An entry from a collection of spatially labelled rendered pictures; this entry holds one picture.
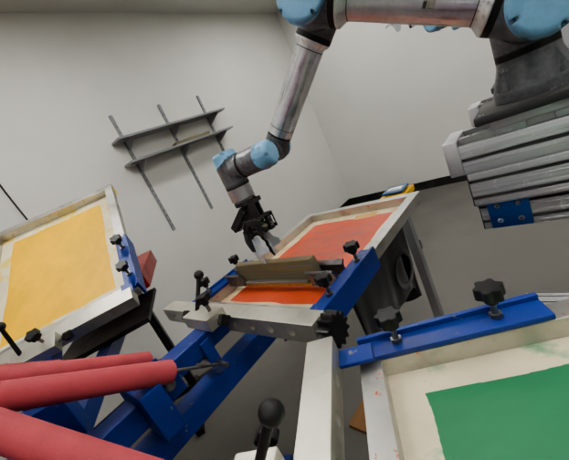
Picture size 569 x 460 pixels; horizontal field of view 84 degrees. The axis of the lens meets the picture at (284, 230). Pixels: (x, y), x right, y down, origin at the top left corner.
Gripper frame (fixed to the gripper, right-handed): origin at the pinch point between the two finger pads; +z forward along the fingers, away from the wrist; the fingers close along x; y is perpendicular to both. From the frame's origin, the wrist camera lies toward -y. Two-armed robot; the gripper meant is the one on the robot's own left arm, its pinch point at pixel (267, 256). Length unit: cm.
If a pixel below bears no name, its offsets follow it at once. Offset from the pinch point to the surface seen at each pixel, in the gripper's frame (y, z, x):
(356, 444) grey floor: -15, 108, 10
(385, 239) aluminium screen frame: 29.3, 10.1, 22.8
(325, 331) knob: 37.9, 4.3, -26.1
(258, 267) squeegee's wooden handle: -5.6, 3.4, -1.5
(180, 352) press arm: 2.4, 3.7, -39.4
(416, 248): 13, 43, 76
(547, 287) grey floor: 53, 108, 135
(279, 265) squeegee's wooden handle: 5.3, 3.0, -1.5
